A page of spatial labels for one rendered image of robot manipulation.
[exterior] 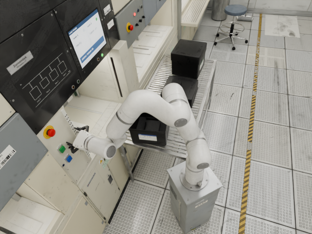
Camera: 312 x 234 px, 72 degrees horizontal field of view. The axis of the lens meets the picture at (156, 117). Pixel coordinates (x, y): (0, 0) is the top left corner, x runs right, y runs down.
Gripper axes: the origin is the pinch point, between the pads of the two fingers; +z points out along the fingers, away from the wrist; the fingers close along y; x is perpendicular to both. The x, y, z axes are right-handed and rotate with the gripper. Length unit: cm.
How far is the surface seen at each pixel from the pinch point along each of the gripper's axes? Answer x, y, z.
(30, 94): 36.7, 6.3, -8.9
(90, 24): 27, 57, 0
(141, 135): -47, 24, -9
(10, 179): 24.3, -28.3, -10.6
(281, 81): -221, 205, -68
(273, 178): -171, 51, -91
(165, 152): -61, 20, -25
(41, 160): 13.1, -17.6, -5.1
